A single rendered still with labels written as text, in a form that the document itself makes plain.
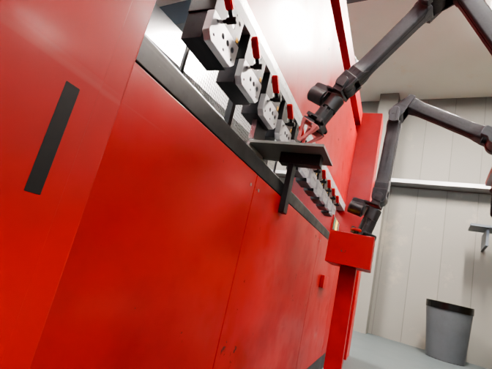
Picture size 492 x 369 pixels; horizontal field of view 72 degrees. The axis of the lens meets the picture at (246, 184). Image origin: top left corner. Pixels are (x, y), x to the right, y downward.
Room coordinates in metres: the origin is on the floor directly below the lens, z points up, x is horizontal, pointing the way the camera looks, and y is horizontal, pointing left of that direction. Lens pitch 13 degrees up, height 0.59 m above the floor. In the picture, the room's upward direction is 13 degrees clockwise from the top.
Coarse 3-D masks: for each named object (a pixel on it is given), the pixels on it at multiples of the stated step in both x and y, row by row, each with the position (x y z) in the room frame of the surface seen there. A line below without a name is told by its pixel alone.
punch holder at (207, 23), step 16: (192, 0) 0.77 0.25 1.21; (208, 0) 0.75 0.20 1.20; (192, 16) 0.77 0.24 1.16; (208, 16) 0.74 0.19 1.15; (224, 16) 0.78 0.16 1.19; (240, 16) 0.85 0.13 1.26; (192, 32) 0.76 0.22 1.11; (208, 32) 0.74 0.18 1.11; (224, 32) 0.79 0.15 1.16; (240, 32) 0.87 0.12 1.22; (192, 48) 0.81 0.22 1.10; (208, 48) 0.79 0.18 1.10; (224, 48) 0.81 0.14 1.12; (208, 64) 0.87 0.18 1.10; (224, 64) 0.85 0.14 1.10
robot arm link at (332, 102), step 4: (328, 92) 1.07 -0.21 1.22; (324, 96) 1.07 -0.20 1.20; (328, 96) 1.09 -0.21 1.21; (332, 96) 1.05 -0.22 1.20; (336, 96) 1.04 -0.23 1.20; (324, 100) 1.09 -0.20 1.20; (328, 100) 1.05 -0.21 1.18; (332, 100) 1.05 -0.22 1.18; (336, 100) 1.05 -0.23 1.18; (340, 100) 1.05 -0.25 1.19; (324, 104) 1.07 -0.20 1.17; (328, 104) 1.05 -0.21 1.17; (332, 104) 1.05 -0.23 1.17; (336, 104) 1.05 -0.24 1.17; (340, 104) 1.06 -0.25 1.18; (328, 108) 1.06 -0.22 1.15; (332, 108) 1.05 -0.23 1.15; (336, 108) 1.06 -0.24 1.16; (336, 112) 1.07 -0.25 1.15
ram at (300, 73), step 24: (264, 0) 0.95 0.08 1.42; (288, 0) 1.11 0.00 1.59; (312, 0) 1.33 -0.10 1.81; (264, 24) 0.98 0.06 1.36; (288, 24) 1.15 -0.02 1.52; (312, 24) 1.39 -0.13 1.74; (288, 48) 1.20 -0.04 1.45; (312, 48) 1.45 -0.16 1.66; (336, 48) 1.86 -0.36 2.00; (288, 72) 1.25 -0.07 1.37; (312, 72) 1.52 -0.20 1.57; (336, 72) 1.96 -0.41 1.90; (336, 120) 2.19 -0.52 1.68; (336, 144) 2.32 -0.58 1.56; (336, 168) 2.46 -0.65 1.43; (336, 192) 2.61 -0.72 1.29
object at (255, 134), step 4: (256, 120) 1.16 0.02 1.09; (252, 124) 1.16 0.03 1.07; (256, 124) 1.16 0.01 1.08; (260, 124) 1.19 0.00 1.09; (252, 128) 1.16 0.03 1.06; (256, 128) 1.16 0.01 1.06; (260, 128) 1.19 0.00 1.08; (252, 132) 1.16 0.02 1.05; (256, 132) 1.17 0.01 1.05; (260, 132) 1.20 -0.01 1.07; (264, 132) 1.23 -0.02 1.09; (248, 136) 1.16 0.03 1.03; (252, 136) 1.16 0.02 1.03; (256, 136) 1.18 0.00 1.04; (260, 136) 1.21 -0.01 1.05; (264, 136) 1.24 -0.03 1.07
